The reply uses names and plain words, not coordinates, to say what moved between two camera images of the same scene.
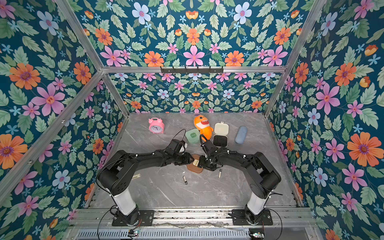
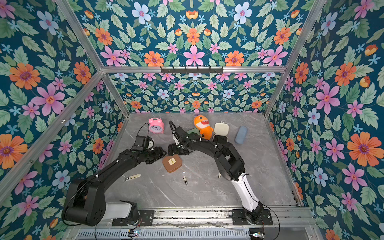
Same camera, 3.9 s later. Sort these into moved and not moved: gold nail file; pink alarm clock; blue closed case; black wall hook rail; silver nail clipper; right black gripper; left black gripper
Moved: left black gripper; right black gripper
Not moved: pink alarm clock; black wall hook rail; silver nail clipper; gold nail file; blue closed case
